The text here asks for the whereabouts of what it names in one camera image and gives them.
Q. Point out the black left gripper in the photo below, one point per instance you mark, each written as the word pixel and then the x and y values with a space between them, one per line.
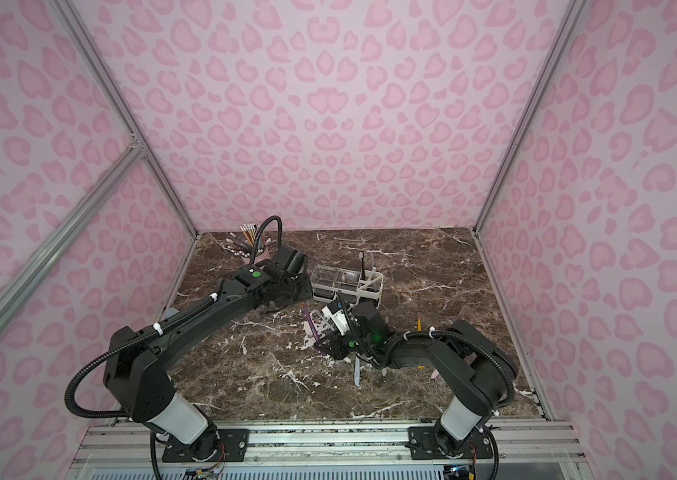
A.
pixel 293 287

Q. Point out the pink metal pencil bucket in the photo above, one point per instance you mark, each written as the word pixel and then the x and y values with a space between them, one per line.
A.
pixel 265 255

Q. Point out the aluminium front rail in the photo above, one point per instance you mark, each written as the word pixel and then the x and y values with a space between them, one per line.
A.
pixel 353 449

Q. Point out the bundle of coloured pencils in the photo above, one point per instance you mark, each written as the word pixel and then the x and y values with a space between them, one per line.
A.
pixel 243 240

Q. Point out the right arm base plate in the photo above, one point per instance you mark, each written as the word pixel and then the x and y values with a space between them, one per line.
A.
pixel 432 442

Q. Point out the cream toothbrush holder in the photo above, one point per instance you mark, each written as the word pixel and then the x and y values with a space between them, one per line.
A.
pixel 328 281

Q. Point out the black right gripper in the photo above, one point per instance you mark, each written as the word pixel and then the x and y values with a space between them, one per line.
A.
pixel 335 339

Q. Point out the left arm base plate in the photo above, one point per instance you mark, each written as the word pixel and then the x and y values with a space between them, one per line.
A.
pixel 229 445

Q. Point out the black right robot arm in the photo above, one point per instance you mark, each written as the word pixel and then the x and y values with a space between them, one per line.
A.
pixel 480 375

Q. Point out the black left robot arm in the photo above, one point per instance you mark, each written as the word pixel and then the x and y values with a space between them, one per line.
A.
pixel 137 364

